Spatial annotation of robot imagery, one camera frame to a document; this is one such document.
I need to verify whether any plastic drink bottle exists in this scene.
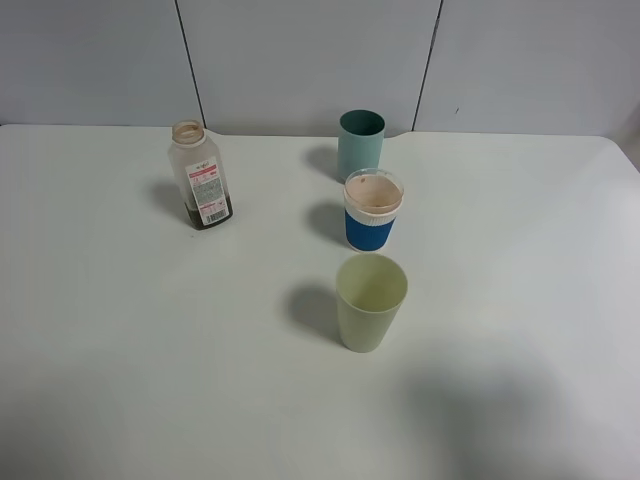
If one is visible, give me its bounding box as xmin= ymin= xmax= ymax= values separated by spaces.
xmin=168 ymin=120 xmax=233 ymax=230

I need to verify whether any blue sleeved paper cup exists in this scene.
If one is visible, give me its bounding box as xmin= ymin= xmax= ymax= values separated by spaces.
xmin=343 ymin=168 xmax=404 ymax=252

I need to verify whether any pale green plastic cup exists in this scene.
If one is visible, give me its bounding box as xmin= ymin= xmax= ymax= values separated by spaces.
xmin=336 ymin=253 xmax=408 ymax=353

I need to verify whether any teal plastic cup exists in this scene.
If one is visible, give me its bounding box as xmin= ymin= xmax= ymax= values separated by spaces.
xmin=337 ymin=110 xmax=386 ymax=180

